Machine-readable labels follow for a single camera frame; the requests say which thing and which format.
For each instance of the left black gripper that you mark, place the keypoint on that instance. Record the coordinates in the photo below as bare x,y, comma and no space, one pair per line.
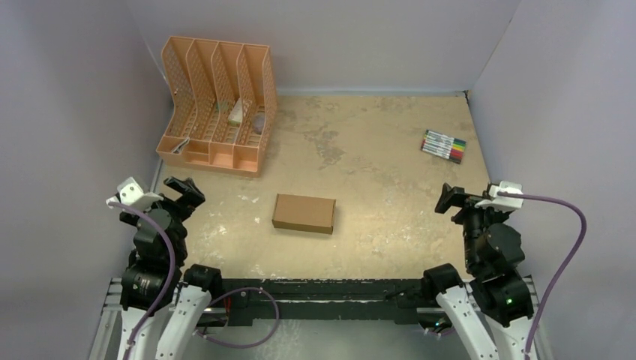
191,196

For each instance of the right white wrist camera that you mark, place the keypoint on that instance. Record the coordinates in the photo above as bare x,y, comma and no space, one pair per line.
498,196

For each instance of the pack of coloured markers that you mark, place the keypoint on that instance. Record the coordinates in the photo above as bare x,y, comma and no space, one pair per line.
443,146

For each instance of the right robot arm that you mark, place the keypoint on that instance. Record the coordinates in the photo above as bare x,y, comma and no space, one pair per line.
493,313

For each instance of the aluminium rail frame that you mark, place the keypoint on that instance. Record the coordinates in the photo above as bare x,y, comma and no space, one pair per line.
109,332

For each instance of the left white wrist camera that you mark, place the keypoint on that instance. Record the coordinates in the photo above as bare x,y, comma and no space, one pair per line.
133,194

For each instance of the white card in organizer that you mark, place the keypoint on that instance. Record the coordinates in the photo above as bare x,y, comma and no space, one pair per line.
235,117

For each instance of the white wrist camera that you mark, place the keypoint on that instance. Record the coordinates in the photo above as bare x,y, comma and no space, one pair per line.
498,196
133,194

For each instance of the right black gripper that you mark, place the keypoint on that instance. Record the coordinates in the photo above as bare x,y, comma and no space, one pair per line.
460,205

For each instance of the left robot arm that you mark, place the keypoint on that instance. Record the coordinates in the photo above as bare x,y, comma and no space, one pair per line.
161,304

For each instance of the brown cardboard box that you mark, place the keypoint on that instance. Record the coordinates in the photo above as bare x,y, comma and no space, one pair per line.
304,213

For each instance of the orange plastic file organizer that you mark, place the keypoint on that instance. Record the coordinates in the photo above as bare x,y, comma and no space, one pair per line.
206,78

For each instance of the small grey object in organizer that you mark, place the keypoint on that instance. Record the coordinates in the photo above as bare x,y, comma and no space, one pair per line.
258,123

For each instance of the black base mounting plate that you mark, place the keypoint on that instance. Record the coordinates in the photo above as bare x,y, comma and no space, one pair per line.
400,301

